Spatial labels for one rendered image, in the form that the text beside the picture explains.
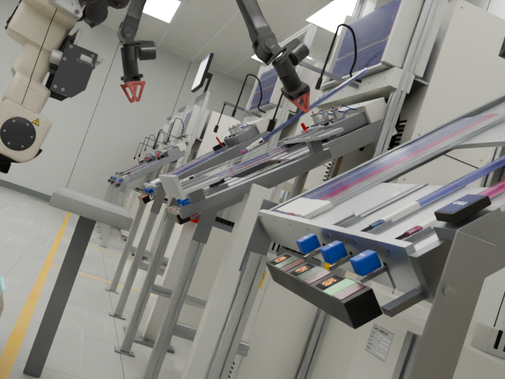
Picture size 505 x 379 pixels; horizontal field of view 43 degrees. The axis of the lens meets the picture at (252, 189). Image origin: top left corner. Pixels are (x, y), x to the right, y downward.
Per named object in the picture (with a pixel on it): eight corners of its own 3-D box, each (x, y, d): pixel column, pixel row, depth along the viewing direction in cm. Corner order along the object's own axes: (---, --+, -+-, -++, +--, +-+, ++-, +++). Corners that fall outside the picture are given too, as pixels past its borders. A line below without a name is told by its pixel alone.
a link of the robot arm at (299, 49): (255, 54, 209) (263, 42, 201) (278, 34, 213) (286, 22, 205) (280, 81, 209) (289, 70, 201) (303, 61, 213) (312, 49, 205)
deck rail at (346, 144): (207, 216, 214) (199, 199, 213) (206, 216, 216) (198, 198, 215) (389, 134, 229) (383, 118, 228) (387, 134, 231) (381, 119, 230)
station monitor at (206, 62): (198, 87, 691) (210, 52, 693) (189, 94, 747) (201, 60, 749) (210, 92, 694) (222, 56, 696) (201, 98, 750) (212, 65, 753)
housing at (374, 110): (378, 141, 230) (364, 104, 229) (328, 147, 278) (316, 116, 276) (397, 133, 232) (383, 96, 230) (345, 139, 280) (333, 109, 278)
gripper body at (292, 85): (297, 83, 215) (288, 64, 211) (311, 89, 206) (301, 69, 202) (282, 93, 214) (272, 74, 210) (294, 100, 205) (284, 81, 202)
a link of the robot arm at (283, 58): (267, 62, 205) (278, 62, 200) (281, 50, 207) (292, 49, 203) (276, 80, 208) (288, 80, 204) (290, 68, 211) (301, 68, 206)
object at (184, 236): (125, 340, 303) (181, 182, 307) (122, 328, 326) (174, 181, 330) (173, 353, 308) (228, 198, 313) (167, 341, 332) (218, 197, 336)
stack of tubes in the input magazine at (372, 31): (379, 63, 231) (403, -7, 233) (328, 82, 281) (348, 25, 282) (409, 77, 234) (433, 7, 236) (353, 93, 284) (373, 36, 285)
